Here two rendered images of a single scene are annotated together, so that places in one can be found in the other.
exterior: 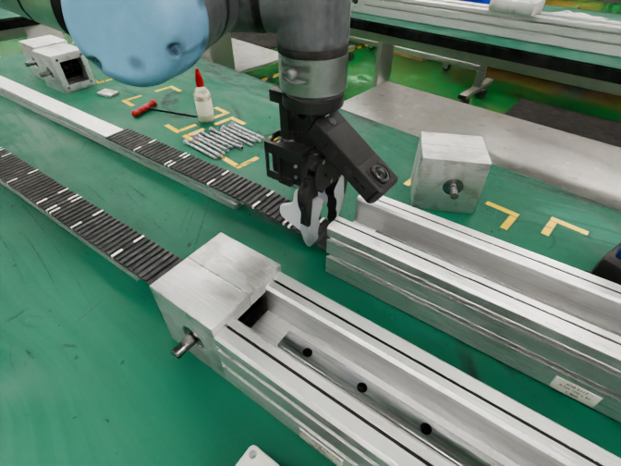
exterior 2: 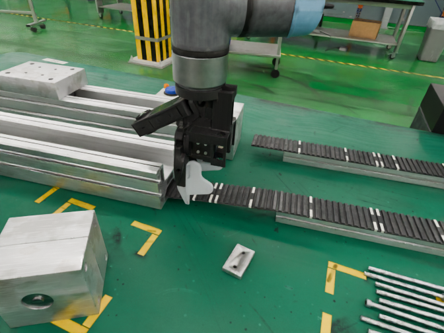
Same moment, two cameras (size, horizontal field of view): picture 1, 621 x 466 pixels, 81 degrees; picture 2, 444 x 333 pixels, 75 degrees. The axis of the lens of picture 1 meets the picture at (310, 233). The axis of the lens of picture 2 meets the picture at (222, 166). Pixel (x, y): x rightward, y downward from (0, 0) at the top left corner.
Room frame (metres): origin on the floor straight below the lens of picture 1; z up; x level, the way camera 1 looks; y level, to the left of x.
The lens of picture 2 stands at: (0.80, -0.13, 1.15)
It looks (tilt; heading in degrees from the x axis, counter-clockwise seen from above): 36 degrees down; 156
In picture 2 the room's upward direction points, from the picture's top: 3 degrees clockwise
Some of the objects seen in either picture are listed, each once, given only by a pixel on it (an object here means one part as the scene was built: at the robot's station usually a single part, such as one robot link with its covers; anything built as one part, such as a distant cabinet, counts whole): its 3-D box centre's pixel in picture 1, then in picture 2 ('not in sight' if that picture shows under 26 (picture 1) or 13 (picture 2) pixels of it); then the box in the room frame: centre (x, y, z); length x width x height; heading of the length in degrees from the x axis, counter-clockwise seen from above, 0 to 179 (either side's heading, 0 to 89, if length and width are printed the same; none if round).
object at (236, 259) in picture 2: not in sight; (238, 260); (0.57, 0.01, 0.78); 0.05 x 0.03 x 0.01; 130
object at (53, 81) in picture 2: not in sight; (45, 84); (0.00, -0.27, 0.87); 0.16 x 0.11 x 0.07; 55
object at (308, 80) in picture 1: (311, 73); (201, 67); (0.41, 0.00, 1.02); 0.08 x 0.08 x 0.05
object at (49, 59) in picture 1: (60, 68); not in sight; (1.05, 0.68, 0.83); 0.11 x 0.10 x 0.10; 145
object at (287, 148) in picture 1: (308, 138); (204, 121); (0.42, 0.00, 0.94); 0.09 x 0.08 x 0.12; 55
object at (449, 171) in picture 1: (446, 176); (57, 258); (0.51, -0.23, 0.83); 0.11 x 0.10 x 0.10; 169
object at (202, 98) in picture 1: (201, 95); not in sight; (0.83, 0.25, 0.84); 0.04 x 0.04 x 0.12
